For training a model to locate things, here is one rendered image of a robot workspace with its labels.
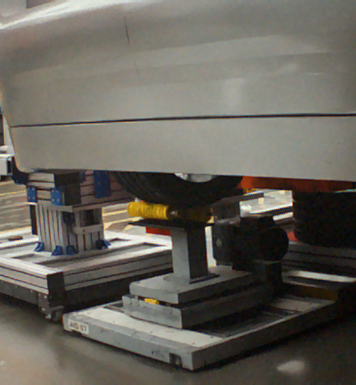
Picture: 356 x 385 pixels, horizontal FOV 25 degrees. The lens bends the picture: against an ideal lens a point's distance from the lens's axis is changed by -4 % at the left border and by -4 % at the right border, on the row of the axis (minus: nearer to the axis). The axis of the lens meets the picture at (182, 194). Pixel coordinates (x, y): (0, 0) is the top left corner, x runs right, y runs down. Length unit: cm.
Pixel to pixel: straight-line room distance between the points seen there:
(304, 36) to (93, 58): 61
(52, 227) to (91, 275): 45
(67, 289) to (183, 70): 219
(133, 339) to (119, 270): 78
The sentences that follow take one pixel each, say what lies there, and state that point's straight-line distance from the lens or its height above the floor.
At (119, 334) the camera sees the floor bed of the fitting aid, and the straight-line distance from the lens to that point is 321.
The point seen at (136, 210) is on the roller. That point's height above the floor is 51.
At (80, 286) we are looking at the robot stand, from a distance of 375.
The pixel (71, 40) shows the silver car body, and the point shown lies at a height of 110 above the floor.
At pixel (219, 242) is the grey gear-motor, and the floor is 32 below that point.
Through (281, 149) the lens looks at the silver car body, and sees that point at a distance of 154.
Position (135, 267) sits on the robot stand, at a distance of 391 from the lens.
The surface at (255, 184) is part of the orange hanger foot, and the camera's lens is 368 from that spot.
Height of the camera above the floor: 96
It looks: 7 degrees down
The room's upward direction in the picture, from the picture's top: 4 degrees counter-clockwise
